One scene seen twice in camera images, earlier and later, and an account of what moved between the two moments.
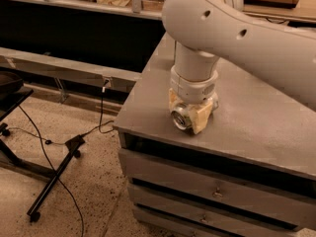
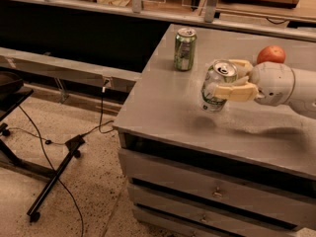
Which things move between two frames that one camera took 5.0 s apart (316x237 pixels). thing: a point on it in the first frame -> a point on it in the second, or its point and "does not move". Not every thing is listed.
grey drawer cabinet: [250, 173] does not move
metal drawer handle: [217, 193] does not move
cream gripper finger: [199, 115] -> [239, 91]
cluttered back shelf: [286, 2] does not move
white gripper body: [193, 90] -> [274, 82]
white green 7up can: [181, 117] -> [218, 72]
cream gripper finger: [173, 100] -> [244, 67]
